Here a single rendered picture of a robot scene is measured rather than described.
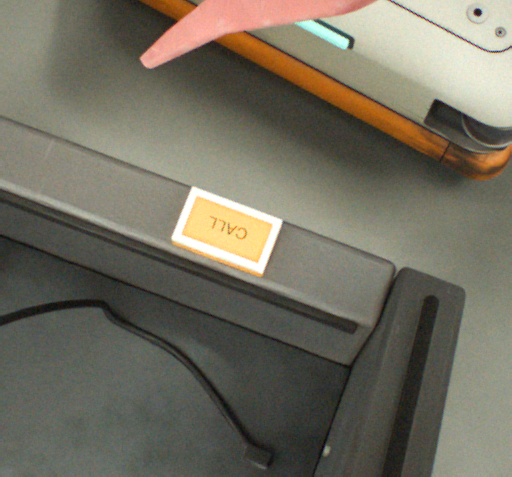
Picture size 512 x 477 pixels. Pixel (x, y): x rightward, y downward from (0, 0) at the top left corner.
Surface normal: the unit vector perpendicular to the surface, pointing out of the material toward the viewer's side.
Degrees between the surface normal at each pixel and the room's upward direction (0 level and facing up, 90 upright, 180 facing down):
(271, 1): 68
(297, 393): 0
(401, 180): 0
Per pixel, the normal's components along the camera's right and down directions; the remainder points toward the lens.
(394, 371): 0.27, -0.80
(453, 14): 0.04, -0.26
